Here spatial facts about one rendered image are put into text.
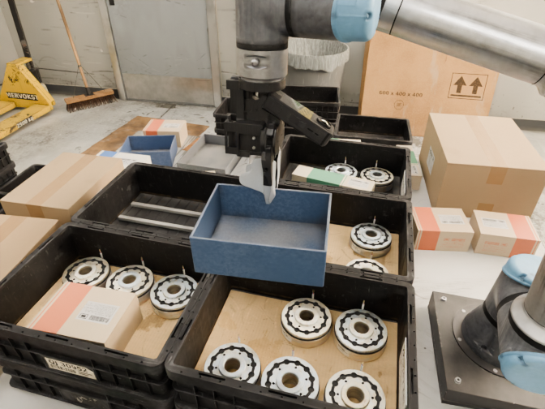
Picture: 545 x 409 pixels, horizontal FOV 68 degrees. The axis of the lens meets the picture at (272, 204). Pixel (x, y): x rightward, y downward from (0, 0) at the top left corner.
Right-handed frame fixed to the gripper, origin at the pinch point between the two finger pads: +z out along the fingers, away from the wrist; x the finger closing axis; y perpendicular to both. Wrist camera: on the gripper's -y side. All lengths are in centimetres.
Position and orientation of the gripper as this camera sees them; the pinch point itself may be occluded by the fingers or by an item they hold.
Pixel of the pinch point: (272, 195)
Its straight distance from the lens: 70.7
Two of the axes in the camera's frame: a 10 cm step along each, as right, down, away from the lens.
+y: -9.7, -1.3, 1.8
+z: -0.2, 8.6, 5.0
